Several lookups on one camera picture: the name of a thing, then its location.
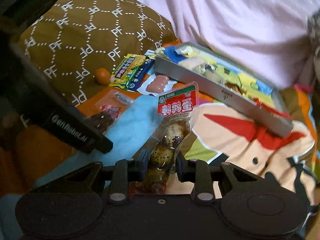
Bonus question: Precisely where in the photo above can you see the yellow green snack packet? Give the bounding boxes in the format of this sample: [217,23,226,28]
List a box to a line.
[109,54,146,90]

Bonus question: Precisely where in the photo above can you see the pink bed sheet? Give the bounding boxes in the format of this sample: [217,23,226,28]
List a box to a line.
[138,0,319,89]

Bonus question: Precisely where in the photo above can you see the pink sausage packet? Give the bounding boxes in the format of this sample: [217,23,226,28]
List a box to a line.
[137,74,177,96]

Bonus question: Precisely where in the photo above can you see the gold foil snack packet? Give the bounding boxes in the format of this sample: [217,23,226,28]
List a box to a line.
[224,81,247,96]

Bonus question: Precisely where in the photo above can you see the brown PF patterned pillow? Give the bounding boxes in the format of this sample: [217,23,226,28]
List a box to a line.
[18,0,176,106]

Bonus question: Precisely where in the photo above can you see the small dark jerky packet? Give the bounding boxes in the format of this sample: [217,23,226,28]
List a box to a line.
[89,89,134,134]

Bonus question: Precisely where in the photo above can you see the colourful cartoon monkey blanket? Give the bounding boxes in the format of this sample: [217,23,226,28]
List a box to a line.
[1,88,319,239]

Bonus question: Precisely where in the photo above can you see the orange mandarin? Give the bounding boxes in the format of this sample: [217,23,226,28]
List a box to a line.
[94,68,111,86]

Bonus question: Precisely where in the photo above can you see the grey tray with drawing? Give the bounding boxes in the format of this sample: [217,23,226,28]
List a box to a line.
[154,42,293,137]

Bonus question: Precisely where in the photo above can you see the round biscuit packet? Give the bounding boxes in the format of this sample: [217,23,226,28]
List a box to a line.
[201,64,224,83]

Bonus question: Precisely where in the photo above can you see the red snack packet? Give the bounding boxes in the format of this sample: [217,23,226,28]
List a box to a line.
[253,98,292,120]

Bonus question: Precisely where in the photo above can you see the clear bag of clothes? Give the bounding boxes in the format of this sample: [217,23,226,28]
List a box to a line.
[306,10,320,82]

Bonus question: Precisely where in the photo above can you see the beige rice cracker bar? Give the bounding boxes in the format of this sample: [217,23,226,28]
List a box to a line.
[178,56,207,70]

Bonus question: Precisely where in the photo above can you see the quail egg packet red label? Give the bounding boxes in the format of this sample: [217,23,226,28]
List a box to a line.
[129,81,199,196]

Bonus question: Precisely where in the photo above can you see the blue white tube packet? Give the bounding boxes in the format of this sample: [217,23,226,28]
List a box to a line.
[127,50,156,92]

